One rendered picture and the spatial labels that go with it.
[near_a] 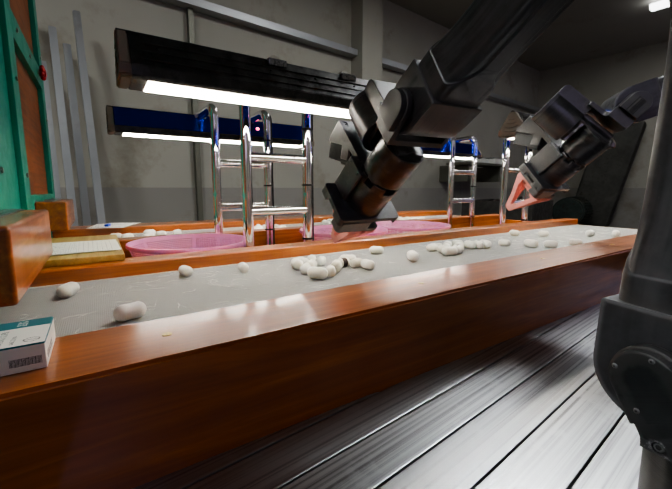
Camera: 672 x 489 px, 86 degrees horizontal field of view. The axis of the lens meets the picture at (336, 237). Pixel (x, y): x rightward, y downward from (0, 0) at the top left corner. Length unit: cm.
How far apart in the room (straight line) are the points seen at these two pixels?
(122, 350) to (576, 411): 43
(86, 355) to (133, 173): 288
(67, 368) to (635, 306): 37
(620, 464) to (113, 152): 312
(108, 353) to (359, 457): 22
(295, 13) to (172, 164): 190
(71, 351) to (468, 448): 33
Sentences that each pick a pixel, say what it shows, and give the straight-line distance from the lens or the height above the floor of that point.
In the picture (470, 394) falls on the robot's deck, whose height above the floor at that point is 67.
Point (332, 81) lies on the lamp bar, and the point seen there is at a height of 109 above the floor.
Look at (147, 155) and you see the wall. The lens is 322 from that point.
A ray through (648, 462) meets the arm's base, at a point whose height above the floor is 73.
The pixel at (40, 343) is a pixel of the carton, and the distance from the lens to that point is 34.
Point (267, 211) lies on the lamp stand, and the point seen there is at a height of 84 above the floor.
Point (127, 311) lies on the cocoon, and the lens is 48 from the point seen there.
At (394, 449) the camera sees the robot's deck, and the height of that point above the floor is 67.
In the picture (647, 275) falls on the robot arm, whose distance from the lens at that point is 27.
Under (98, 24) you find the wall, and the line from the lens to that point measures 336.
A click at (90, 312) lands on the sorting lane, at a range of 55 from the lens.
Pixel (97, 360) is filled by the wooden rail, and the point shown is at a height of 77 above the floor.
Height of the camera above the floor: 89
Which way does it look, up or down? 8 degrees down
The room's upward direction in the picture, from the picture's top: straight up
